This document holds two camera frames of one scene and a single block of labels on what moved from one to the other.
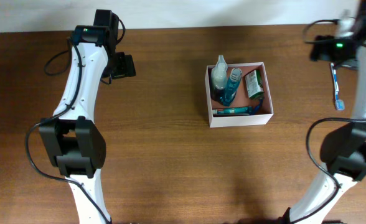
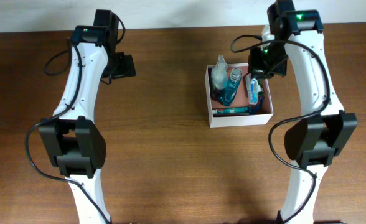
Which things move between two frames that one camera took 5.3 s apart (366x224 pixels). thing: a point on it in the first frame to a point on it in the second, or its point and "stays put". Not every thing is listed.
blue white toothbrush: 340,104 to 253,89
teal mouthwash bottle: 232,86 stays put
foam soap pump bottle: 218,79 stays put
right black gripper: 319,48 to 264,69
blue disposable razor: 255,111 stays put
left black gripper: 126,66 stays put
